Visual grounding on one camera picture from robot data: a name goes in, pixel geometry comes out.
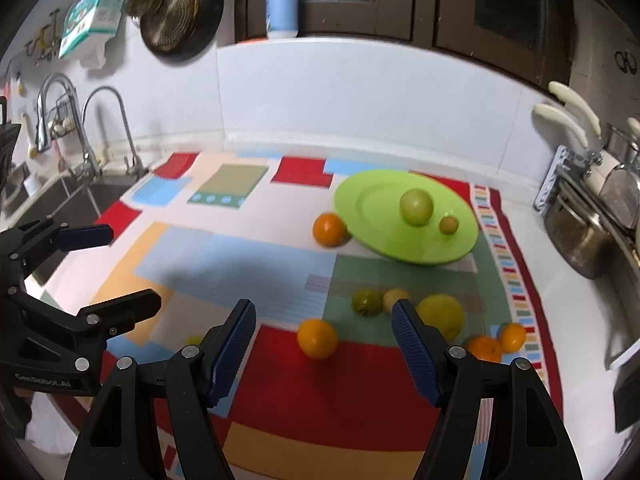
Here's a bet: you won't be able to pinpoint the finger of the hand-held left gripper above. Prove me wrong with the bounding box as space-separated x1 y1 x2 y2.
5 287 163 341
0 216 115 273

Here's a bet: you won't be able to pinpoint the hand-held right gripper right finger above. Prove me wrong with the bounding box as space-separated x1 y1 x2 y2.
391 299 583 480

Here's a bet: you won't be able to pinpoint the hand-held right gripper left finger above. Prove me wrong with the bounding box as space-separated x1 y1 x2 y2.
64 298 258 480

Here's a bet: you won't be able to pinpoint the large yellow green fruit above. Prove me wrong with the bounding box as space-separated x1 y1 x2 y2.
416 294 466 343

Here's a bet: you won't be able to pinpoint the small yellow fruit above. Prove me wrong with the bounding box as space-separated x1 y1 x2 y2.
383 288 411 313

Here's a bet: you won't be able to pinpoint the small dark green fruit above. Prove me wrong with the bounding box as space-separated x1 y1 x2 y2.
351 287 385 317

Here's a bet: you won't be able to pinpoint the orange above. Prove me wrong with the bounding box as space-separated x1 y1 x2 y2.
465 336 503 363
497 322 527 353
297 318 339 360
312 212 348 247

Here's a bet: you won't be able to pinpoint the green plate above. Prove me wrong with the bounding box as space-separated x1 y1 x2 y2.
333 170 478 267

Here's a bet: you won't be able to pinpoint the steel sink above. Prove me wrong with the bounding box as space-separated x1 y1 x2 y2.
0 160 137 281

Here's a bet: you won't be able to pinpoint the colourful patchwork mat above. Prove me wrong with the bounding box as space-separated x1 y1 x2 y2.
42 150 566 480

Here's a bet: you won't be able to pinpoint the curved chrome faucet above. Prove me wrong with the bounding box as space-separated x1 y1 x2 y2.
81 86 149 179

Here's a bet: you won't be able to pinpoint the green apple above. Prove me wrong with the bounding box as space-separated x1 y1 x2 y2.
399 188 434 226

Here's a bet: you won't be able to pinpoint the tall chrome faucet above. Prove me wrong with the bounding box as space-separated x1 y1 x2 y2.
36 72 101 179

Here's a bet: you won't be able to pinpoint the stainless steel pot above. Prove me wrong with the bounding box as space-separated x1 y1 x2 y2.
544 192 632 281

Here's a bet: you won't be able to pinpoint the white plastic rack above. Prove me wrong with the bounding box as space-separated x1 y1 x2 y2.
533 145 572 213

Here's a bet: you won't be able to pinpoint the green white paper pack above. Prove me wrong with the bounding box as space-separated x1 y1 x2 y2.
59 0 145 68

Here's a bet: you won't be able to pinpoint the metal mesh strainer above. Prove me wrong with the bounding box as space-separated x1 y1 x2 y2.
125 0 197 52

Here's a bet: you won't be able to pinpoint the black frying pan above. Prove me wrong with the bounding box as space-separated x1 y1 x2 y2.
132 0 225 66

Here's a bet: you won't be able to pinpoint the wire sink caddy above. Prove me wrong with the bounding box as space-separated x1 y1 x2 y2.
47 97 81 138

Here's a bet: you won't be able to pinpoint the wall hook rack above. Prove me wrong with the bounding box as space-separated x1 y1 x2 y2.
24 7 67 66

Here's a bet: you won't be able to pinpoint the cream-handled pan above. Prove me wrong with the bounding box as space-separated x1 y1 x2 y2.
532 103 631 201

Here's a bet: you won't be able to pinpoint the cream-handled utensils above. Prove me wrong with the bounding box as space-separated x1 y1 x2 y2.
548 81 640 161

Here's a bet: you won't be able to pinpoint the dark wooden window frame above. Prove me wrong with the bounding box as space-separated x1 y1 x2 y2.
234 0 572 87

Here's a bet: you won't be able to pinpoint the black wall hook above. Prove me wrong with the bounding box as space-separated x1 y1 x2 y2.
615 50 639 76

